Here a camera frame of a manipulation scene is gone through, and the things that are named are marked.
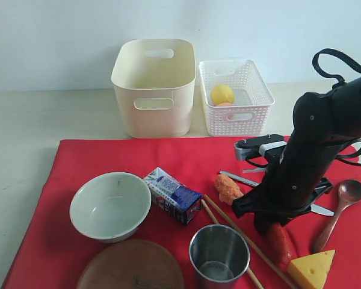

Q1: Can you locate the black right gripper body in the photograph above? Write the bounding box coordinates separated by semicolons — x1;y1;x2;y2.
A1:
252;135;344;217

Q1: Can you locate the orange fried chicken piece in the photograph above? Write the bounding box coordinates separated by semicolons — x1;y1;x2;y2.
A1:
214;173;244;206

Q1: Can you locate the red sausage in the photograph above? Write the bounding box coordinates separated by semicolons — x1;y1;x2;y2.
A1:
266;223;292;267

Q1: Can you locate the white perforated plastic basket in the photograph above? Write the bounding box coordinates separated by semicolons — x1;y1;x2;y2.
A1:
199;59;275;136

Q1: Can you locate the blue white milk carton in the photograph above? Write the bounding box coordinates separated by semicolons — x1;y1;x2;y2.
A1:
143;167;202;225

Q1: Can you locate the brown egg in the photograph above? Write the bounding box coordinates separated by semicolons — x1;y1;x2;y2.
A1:
216;102;233;107

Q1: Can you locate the yellow lemon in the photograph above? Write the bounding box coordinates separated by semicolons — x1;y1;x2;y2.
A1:
210;84;235;105

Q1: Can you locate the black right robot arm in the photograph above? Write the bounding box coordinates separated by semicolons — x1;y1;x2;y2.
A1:
231;77;361;235

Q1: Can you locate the stainless steel table knife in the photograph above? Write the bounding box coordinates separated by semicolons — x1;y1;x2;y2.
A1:
220;170;335;216

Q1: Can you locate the upper wooden chopstick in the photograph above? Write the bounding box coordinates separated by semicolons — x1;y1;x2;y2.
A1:
203;194;298;288

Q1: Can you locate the stainless steel cup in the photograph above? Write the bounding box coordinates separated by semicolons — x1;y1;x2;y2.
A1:
189;224;250;289

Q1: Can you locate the brown wooden spoon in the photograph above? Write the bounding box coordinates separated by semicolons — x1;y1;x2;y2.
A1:
310;179;361;253

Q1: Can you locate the yellow cheese wedge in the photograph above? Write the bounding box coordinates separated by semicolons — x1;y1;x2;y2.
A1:
287;249;336;289

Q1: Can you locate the brown wooden plate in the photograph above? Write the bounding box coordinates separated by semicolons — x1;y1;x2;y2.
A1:
76;239;185;288

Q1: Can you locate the white ceramic bowl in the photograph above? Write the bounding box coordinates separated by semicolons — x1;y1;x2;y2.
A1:
69;172;151;243

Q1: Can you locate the cream plastic storage bin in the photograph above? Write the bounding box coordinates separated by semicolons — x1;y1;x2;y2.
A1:
111;39;196;138

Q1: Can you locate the red tablecloth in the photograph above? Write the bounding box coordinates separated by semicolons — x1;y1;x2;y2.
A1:
2;137;361;288

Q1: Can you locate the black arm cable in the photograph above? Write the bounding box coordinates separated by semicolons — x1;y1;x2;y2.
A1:
312;48;361;166

